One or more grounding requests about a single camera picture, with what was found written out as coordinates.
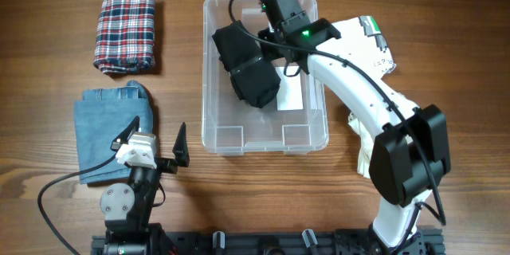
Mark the cream cloth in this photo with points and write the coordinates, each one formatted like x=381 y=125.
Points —
x=360 y=147

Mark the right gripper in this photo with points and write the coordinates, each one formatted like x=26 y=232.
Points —
x=272 y=52

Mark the red navy plaid folded cloth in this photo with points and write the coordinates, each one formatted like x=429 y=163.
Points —
x=125 y=36

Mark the folded blue denim jeans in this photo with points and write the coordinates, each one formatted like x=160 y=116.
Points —
x=102 y=114

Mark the white label in container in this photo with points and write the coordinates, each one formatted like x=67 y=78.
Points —
x=289 y=96

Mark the black garment with tape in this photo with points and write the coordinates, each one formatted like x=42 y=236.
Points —
x=254 y=79

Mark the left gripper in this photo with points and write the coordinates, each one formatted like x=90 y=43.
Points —
x=180 y=151

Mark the white printed shirt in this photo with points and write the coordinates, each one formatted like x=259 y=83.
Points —
x=363 y=44

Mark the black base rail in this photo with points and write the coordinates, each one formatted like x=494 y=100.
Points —
x=341 y=241

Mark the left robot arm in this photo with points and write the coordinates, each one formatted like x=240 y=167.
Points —
x=127 y=206

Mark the clear plastic storage container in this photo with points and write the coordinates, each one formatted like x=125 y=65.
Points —
x=231 y=126

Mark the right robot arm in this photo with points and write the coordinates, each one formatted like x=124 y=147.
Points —
x=410 y=148

